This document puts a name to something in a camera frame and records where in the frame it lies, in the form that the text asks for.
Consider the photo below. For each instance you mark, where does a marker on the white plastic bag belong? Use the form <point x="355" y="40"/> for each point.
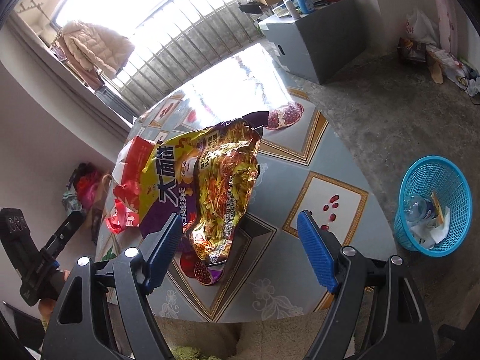
<point x="420" y="28"/>

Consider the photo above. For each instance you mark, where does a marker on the blue plastic waste basket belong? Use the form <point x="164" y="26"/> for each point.
<point x="435" y="173"/>

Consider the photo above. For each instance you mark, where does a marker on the person's left hand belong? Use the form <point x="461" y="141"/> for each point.
<point x="46" y="308"/>

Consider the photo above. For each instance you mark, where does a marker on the beige puffer jacket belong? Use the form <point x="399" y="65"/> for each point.
<point x="97" y="47"/>

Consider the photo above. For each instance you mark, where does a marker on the purple yellow snack bag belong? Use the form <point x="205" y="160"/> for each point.
<point x="206" y="177"/>

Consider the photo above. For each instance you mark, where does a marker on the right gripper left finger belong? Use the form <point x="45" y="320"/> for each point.
<point x="158" y="249"/>

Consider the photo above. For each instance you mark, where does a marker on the orange snack packet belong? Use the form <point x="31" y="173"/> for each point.
<point x="438" y="209"/>

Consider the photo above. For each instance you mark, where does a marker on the grey storage box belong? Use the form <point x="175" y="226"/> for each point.
<point x="318" y="45"/>

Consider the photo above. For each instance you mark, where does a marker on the clear plastic bottle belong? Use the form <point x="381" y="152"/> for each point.
<point x="417" y="209"/>

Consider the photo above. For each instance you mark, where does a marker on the fruit pattern tablecloth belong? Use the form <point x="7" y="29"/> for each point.
<point x="303" y="165"/>

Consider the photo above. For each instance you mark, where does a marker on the metal balcony railing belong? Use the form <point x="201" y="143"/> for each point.
<point x="178" y="42"/>

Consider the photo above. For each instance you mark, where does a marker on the colourful bag pile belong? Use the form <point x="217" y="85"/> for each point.
<point x="86" y="192"/>

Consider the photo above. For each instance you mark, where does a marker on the red white snack bag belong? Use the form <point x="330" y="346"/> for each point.
<point x="127" y="188"/>

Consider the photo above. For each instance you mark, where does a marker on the white paper tissue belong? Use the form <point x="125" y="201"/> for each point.
<point x="429" y="234"/>

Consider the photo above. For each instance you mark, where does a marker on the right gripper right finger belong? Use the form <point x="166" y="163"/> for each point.
<point x="321" y="248"/>

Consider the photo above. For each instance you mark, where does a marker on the white spray can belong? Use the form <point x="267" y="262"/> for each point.
<point x="292" y="10"/>

